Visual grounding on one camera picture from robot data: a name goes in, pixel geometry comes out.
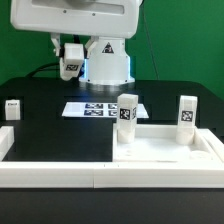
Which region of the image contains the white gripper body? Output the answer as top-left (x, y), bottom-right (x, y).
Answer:
top-left (10, 0), bottom-right (140, 38)

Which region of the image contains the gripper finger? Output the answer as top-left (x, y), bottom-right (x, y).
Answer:
top-left (85, 36), bottom-right (99, 58)
top-left (51, 33), bottom-right (61, 56)

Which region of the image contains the white square tabletop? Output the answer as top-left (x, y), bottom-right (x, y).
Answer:
top-left (112, 124), bottom-right (219, 162)

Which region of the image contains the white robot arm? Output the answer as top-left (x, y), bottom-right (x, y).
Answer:
top-left (10, 0), bottom-right (143, 90)

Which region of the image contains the white marker base sheet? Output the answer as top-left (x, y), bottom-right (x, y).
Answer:
top-left (62, 102), bottom-right (149, 118)

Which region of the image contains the white U-shaped obstacle fence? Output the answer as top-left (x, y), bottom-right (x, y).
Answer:
top-left (0, 126), bottom-right (224, 188)

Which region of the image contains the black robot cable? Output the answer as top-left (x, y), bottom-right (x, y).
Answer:
top-left (25, 61), bottom-right (63, 79)

